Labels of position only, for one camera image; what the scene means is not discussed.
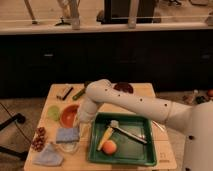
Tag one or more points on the white paper cup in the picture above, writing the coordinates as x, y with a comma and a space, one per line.
70, 148

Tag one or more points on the grey dish brush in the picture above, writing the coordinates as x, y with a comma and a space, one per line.
115, 124

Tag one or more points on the red grapes bunch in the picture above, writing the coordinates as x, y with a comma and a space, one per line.
38, 142

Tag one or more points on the orange bowl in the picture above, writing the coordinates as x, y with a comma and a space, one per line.
67, 116

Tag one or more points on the dark red bowl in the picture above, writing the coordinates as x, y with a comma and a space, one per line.
124, 87

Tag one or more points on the green plastic tray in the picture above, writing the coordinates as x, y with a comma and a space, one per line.
129, 151

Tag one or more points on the light blue cloth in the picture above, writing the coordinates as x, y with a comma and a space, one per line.
48, 157

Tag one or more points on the black chair base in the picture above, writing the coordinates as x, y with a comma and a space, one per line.
11, 144

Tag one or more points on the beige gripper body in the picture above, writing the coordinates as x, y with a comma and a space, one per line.
85, 129

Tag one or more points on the blue sponge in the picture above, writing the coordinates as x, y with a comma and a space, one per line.
67, 135

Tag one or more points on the green marker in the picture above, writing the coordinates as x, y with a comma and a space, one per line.
79, 94

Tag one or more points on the orange fruit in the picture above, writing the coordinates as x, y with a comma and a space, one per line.
109, 147

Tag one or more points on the light green small cup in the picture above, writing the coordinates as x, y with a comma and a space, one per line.
53, 112

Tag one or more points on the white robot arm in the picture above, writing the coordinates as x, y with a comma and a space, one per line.
195, 122

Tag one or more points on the dark metal cup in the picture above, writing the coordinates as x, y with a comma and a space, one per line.
87, 83

